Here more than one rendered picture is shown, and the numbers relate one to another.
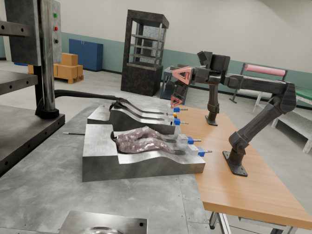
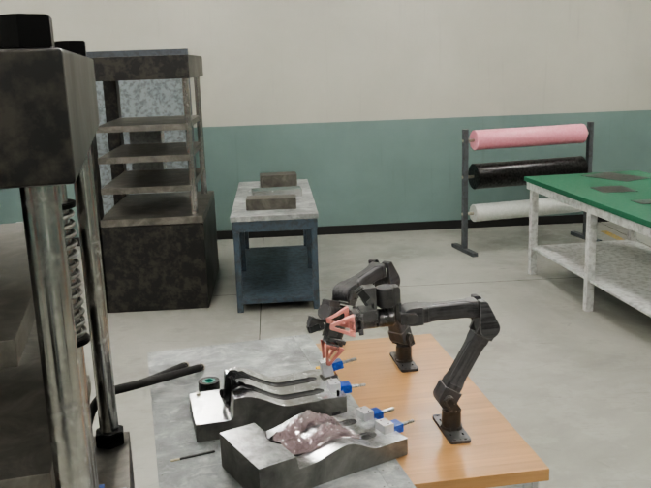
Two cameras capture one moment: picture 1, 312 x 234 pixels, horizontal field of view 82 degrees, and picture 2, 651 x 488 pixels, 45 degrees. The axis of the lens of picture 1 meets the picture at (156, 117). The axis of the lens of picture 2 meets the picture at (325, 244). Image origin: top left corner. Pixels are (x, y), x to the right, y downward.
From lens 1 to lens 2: 1.63 m
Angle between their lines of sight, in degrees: 13
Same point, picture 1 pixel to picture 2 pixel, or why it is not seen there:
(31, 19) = not seen: hidden behind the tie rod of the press
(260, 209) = (484, 473)
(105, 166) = (284, 475)
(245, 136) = (452, 384)
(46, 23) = (101, 288)
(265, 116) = (469, 349)
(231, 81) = (410, 319)
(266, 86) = (455, 312)
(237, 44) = (430, 68)
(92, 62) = not seen: outside the picture
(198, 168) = (399, 449)
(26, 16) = not seen: hidden behind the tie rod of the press
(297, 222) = (529, 474)
